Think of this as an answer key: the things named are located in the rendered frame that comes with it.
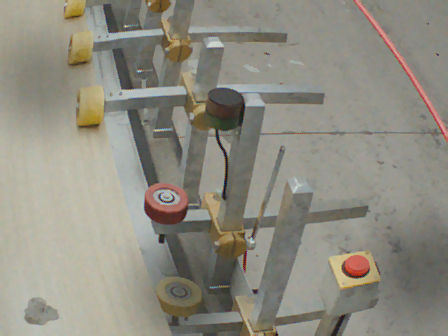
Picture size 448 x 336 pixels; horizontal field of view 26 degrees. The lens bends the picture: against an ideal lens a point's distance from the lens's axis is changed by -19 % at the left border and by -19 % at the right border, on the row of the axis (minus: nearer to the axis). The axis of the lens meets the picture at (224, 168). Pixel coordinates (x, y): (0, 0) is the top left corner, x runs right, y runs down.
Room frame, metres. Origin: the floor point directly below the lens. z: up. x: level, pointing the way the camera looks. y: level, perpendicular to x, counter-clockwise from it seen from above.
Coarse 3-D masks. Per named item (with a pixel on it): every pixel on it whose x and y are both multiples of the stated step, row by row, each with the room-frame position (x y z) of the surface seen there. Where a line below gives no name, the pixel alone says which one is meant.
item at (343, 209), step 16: (256, 208) 1.66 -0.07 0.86; (272, 208) 1.67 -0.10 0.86; (320, 208) 1.69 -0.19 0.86; (336, 208) 1.70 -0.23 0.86; (352, 208) 1.71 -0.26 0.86; (160, 224) 1.57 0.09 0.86; (176, 224) 1.58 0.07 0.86; (192, 224) 1.60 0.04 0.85; (208, 224) 1.61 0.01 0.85; (272, 224) 1.65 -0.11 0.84
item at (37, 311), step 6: (30, 300) 1.20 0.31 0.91; (36, 300) 1.20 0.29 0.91; (42, 300) 1.21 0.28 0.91; (30, 306) 1.17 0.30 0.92; (36, 306) 1.18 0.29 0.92; (42, 306) 1.19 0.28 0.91; (48, 306) 1.19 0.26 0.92; (30, 312) 1.16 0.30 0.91; (36, 312) 1.17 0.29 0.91; (42, 312) 1.18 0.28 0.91; (48, 312) 1.18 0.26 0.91; (54, 312) 1.19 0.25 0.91; (30, 318) 1.14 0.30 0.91; (36, 318) 1.15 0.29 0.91; (42, 318) 1.16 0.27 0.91; (48, 318) 1.17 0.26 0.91; (54, 318) 1.18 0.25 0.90
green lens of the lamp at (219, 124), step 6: (204, 114) 1.57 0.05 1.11; (210, 114) 1.55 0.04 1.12; (240, 114) 1.57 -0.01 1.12; (204, 120) 1.56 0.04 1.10; (210, 120) 1.55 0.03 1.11; (216, 120) 1.55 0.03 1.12; (222, 120) 1.55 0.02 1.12; (228, 120) 1.55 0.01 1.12; (234, 120) 1.55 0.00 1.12; (210, 126) 1.55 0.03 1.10; (216, 126) 1.55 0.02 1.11; (222, 126) 1.55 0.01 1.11; (228, 126) 1.55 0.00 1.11; (234, 126) 1.56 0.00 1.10
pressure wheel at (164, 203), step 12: (156, 192) 1.60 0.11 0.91; (168, 192) 1.60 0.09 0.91; (180, 192) 1.61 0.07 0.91; (144, 204) 1.58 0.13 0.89; (156, 204) 1.56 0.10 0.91; (168, 204) 1.57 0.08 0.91; (180, 204) 1.58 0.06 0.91; (156, 216) 1.55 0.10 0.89; (168, 216) 1.55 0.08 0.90; (180, 216) 1.56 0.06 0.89
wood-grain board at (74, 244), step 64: (0, 0) 2.34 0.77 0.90; (64, 0) 2.34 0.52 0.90; (0, 64) 1.97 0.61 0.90; (64, 64) 1.99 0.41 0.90; (0, 128) 1.71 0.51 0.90; (64, 128) 1.75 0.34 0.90; (0, 192) 1.49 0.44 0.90; (64, 192) 1.54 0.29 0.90; (0, 256) 1.30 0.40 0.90; (64, 256) 1.36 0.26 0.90; (128, 256) 1.41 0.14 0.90; (0, 320) 1.11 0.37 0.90; (64, 320) 1.18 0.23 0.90; (128, 320) 1.24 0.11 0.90
